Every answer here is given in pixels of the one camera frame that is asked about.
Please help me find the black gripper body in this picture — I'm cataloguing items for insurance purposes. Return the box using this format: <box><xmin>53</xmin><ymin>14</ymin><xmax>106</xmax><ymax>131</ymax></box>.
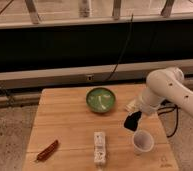
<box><xmin>124</xmin><ymin>111</ymin><xmax>142</xmax><ymax>131</ymax></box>

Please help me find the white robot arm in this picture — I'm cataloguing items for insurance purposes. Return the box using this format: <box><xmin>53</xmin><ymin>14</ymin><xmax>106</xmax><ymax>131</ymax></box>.
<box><xmin>124</xmin><ymin>67</ymin><xmax>193</xmax><ymax>131</ymax></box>

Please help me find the white eraser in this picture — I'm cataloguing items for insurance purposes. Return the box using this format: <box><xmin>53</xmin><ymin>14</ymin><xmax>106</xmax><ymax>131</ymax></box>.
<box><xmin>125</xmin><ymin>100</ymin><xmax>139</xmax><ymax>113</ymax></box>

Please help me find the white ceramic cup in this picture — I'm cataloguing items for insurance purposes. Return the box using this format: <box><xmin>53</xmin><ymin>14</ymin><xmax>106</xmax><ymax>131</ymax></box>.
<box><xmin>132</xmin><ymin>130</ymin><xmax>154</xmax><ymax>155</ymax></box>

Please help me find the green ceramic bowl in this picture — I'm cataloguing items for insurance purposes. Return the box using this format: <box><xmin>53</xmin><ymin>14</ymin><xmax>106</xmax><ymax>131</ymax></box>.
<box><xmin>86</xmin><ymin>87</ymin><xmax>116</xmax><ymax>113</ymax></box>

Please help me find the white power strip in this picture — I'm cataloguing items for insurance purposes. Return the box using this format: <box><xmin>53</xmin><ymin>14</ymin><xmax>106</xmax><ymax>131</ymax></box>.
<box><xmin>94</xmin><ymin>132</ymin><xmax>106</xmax><ymax>166</ymax></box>

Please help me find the wooden table board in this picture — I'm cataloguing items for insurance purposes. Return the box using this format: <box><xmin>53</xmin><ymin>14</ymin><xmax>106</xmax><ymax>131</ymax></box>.
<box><xmin>23</xmin><ymin>84</ymin><xmax>179</xmax><ymax>171</ymax></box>

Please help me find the red chili pepper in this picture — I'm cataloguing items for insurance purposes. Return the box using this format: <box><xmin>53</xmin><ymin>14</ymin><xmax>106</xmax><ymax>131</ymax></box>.
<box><xmin>36</xmin><ymin>140</ymin><xmax>59</xmax><ymax>162</ymax></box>

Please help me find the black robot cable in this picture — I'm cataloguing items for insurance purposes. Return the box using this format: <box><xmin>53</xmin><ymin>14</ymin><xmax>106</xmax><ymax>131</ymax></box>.
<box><xmin>157</xmin><ymin>103</ymin><xmax>180</xmax><ymax>139</ymax></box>

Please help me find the black hanging cable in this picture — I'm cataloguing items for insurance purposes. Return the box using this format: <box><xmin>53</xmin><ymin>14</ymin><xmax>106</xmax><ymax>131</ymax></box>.
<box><xmin>104</xmin><ymin>13</ymin><xmax>135</xmax><ymax>82</ymax></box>

